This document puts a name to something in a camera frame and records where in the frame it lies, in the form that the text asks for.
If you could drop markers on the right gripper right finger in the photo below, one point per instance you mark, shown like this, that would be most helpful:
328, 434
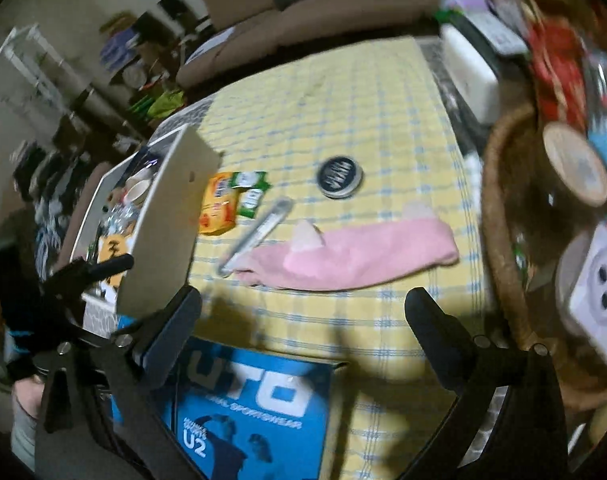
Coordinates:
448, 347

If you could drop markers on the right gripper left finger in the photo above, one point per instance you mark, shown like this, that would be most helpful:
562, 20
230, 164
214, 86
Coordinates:
161, 338

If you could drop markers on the yellow sulfur soap packet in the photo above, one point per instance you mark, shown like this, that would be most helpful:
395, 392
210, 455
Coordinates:
219, 205

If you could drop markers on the pink fabric headband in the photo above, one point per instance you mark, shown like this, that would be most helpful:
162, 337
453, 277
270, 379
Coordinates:
353, 257

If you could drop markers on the clear plastic tube case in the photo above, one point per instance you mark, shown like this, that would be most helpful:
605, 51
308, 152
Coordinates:
255, 235

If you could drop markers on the green wipe packet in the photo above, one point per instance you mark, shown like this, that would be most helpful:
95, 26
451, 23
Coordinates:
249, 202
246, 180

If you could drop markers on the round Nivea cream tin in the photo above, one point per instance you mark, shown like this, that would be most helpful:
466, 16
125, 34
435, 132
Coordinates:
339, 177

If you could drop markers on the person left hand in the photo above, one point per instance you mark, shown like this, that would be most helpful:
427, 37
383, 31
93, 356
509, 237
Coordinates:
27, 395

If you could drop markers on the blue UTO sportswear box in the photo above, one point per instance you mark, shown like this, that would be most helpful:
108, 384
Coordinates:
245, 414

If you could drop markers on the white cardboard storage box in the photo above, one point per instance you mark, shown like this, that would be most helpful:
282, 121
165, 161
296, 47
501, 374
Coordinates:
164, 236

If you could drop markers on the white power adapter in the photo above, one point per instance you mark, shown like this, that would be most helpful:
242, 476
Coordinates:
581, 289

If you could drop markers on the wicker basket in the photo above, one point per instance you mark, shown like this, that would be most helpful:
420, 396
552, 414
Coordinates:
529, 216

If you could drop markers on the yellow plaid tablecloth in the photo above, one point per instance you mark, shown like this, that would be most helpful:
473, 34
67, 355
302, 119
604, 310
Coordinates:
378, 102

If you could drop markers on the white floral tissue box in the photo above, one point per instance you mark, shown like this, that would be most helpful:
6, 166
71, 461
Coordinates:
471, 75

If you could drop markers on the purple container with lid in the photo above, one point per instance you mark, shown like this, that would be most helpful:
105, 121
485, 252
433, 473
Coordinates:
447, 9

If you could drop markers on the brown sofa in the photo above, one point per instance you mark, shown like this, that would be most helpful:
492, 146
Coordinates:
253, 35

